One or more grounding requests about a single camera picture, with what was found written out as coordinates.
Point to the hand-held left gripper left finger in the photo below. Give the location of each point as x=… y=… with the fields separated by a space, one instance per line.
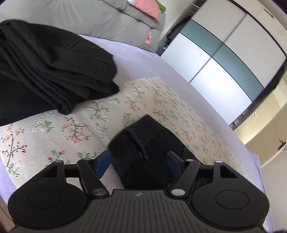
x=103 y=164

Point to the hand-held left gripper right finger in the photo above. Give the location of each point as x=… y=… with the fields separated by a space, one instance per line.
x=174 y=165

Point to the dark blue denim pants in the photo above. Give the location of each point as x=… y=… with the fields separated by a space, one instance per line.
x=143 y=143

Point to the floral printed blanket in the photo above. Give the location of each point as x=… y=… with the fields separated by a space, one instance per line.
x=78 y=132

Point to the cream room door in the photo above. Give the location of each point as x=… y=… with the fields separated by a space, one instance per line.
x=266 y=149

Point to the pile of black clothes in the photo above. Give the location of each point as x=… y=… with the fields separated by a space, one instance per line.
x=44 y=67

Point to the white sliding door wardrobe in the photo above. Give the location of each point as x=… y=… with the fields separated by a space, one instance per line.
x=224 y=62

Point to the dark hanging clothes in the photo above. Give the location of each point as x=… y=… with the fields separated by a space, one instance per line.
x=173 y=33

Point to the grey padded headboard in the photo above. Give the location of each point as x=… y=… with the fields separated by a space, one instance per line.
x=101 y=20

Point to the green plush toy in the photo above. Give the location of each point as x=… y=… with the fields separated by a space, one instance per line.
x=161 y=7

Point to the pink striped pillow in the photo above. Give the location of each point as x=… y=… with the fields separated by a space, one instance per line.
x=145 y=7

